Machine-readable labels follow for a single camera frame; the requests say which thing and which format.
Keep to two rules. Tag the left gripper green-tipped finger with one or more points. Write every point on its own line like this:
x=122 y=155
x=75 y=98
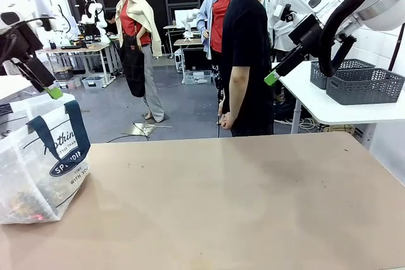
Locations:
x=44 y=82
x=22 y=69

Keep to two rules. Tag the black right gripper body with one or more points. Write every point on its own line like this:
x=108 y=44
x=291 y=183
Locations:
x=305 y=33

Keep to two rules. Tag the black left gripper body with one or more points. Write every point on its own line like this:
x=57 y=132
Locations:
x=22 y=42

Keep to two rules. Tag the person's right forearm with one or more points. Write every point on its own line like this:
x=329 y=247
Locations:
x=237 y=93

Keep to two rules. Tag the person's right hand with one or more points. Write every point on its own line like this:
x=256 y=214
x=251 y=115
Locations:
x=228 y=121

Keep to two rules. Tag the black storage crate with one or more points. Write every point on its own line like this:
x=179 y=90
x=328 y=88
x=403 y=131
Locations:
x=62 y=73

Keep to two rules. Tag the white desk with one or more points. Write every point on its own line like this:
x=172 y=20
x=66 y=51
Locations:
x=9 y=86

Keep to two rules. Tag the grey plastic lattice basket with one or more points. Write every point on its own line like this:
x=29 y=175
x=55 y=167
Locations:
x=316 y=74
x=364 y=88

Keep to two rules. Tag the person in black shirt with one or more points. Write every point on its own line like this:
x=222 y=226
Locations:
x=246 y=45

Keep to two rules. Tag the grey hanging panel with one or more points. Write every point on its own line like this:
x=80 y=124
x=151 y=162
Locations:
x=42 y=2

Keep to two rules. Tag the wooden background workbench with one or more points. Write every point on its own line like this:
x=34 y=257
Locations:
x=79 y=49

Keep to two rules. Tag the clear storage bin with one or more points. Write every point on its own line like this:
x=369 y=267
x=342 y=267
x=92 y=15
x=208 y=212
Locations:
x=94 y=82

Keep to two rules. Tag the white black background robot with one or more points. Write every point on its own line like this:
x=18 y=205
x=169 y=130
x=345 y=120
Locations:
x=95 y=9

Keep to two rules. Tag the mannequin with blue shirt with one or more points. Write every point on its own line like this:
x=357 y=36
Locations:
x=216 y=23

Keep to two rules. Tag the seated background person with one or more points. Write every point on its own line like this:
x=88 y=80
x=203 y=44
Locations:
x=110 y=21

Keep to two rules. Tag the black cabinet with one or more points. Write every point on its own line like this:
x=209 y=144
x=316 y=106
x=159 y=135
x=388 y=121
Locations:
x=196 y=58

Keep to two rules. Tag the clear plastic box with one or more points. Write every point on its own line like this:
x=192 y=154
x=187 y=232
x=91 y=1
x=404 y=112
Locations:
x=196 y=77

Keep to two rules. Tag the black slanted stand leg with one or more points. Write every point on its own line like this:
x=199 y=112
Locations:
x=397 y=48

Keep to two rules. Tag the white computer tower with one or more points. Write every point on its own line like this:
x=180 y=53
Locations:
x=179 y=60

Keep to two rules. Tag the small white background robot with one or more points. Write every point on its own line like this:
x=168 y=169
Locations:
x=190 y=18

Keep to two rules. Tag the mannequin with cream jacket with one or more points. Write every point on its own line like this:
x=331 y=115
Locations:
x=139 y=29

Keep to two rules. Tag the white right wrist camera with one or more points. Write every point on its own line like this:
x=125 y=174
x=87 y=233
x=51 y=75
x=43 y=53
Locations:
x=284 y=12

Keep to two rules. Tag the metal mannequin base plate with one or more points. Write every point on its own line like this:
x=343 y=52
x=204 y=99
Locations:
x=148 y=129

